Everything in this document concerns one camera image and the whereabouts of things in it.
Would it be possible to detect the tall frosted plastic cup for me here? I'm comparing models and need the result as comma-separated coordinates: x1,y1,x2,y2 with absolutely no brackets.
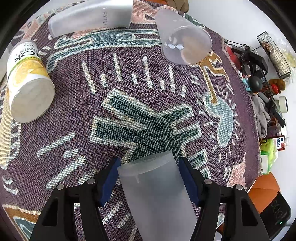
117,152,197,240

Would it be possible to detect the white tape roll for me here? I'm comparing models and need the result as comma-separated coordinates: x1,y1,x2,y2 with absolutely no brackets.
278,96,288,113

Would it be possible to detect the black-haired cartoon figurine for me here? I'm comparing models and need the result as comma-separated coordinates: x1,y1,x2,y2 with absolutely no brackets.
242,75,263,94

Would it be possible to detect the black desktop wire rack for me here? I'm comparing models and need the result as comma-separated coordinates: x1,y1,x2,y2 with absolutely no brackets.
227,44,285,128

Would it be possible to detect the green plastic bag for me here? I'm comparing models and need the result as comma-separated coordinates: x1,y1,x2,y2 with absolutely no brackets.
260,138,278,175

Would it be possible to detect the clear plastic cup lying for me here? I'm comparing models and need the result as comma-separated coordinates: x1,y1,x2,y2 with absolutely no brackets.
154,9,212,65

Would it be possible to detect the patterned purple woven blanket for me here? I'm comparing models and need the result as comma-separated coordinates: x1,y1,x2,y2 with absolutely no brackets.
1,1,261,240

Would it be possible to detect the grey towel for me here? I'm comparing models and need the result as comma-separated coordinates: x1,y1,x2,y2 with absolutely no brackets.
250,94,270,139

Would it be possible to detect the red white labelled bottle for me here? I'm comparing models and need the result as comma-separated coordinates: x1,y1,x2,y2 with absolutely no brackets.
275,135,286,151

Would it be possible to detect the black wire wall basket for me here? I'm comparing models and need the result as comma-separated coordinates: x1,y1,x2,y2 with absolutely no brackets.
256,32,292,79

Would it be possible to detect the brown plush toy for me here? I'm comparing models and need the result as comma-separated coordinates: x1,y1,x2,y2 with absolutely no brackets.
268,79,286,95

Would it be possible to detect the black speaker box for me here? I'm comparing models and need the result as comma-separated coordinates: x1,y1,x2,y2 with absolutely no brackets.
260,191,291,240

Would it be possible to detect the yellow white paper cup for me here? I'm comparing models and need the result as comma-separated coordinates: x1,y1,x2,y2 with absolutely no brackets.
6,39,55,123

